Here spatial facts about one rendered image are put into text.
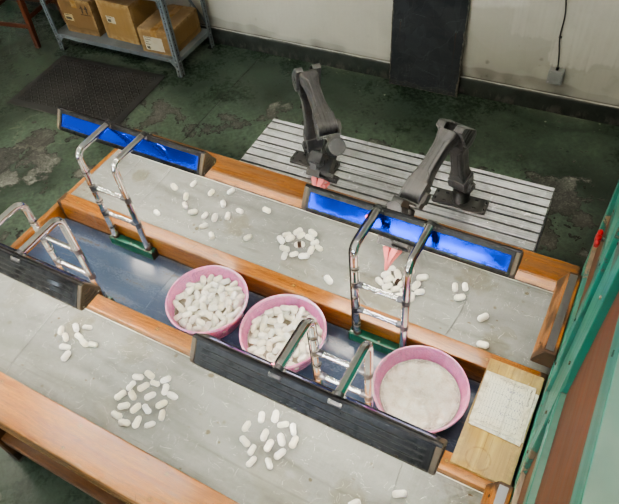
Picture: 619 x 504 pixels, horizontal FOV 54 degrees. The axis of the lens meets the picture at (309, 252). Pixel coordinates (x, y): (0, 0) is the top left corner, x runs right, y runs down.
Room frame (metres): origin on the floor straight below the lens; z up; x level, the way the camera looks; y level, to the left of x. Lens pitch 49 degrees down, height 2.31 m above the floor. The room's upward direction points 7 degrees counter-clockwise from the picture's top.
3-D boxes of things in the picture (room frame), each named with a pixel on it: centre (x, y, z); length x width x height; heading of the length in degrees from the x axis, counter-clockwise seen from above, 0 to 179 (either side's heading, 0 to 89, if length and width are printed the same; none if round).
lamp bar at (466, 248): (1.12, -0.27, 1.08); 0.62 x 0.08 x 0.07; 56
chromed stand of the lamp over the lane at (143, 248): (1.59, 0.58, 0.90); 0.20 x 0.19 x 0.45; 56
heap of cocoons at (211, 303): (1.19, 0.34, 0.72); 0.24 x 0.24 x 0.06
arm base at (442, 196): (1.56, -0.58, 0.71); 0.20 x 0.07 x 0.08; 58
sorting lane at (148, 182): (1.41, 0.06, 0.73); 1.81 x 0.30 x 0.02; 56
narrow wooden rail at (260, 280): (1.26, 0.15, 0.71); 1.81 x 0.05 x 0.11; 56
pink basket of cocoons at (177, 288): (1.19, 0.34, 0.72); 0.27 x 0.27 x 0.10
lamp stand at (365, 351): (0.72, 0.00, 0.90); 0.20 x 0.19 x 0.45; 56
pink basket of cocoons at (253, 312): (1.04, 0.11, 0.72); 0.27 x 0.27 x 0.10
